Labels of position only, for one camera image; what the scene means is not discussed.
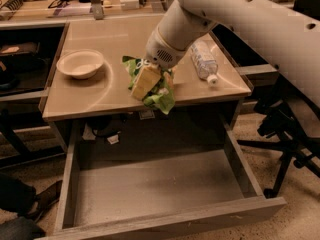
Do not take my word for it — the yellow foam padded gripper finger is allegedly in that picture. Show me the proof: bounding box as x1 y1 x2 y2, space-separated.
131 64 161 100

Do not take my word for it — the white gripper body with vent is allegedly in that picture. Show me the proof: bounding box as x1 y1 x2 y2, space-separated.
145 29 185 68

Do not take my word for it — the green rice chip bag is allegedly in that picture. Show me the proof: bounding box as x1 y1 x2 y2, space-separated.
122 56 175 115

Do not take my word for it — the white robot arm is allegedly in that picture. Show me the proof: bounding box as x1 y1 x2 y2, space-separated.
145 0 320 106

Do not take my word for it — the wooden cabinet with glossy top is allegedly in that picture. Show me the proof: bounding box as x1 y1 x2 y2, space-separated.
43 14 251 148

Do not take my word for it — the open grey wooden drawer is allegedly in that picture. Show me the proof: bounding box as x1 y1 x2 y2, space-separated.
42 117 286 240

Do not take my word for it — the clear plastic water bottle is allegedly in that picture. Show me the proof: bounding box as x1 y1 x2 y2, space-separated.
191 40 218 86

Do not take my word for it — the white paper bowl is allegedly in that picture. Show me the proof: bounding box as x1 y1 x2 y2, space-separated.
56 49 104 80

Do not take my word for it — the dark shoe of person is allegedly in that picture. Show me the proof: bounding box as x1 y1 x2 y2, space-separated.
19 180 62 222

